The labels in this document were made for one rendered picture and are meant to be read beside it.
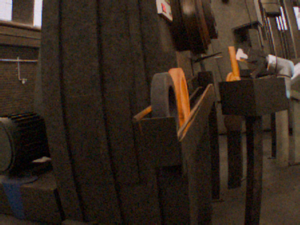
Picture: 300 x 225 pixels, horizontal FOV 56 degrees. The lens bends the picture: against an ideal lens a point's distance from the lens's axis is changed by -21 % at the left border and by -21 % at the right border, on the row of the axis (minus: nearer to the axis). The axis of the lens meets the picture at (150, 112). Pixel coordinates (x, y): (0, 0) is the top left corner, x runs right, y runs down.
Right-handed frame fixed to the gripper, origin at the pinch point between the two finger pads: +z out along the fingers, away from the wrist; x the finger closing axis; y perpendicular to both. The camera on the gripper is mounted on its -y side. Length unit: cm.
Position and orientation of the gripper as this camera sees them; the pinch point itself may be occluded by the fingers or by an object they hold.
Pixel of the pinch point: (233, 57)
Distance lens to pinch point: 169.6
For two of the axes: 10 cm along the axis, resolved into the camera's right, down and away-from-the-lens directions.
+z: -9.6, -1.8, 2.2
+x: -2.5, 1.0, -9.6
